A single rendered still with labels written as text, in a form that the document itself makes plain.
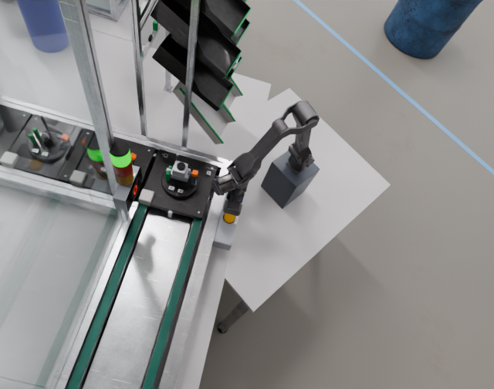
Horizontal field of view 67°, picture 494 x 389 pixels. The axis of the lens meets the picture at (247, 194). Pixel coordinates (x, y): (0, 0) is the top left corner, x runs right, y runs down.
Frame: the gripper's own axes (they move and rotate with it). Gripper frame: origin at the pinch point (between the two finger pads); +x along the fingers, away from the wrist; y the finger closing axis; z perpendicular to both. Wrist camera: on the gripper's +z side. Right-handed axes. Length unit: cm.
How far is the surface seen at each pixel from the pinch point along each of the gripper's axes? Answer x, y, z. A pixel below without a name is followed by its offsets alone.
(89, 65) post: -69, 19, 35
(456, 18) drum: 53, -257, -153
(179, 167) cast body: -8.9, -0.8, 21.8
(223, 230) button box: 4.5, 12.4, 0.7
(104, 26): 15, -81, 83
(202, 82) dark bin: -22.5, -29.1, 22.2
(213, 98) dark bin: -19.9, -25.7, 17.0
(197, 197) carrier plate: 3.6, 2.4, 13.2
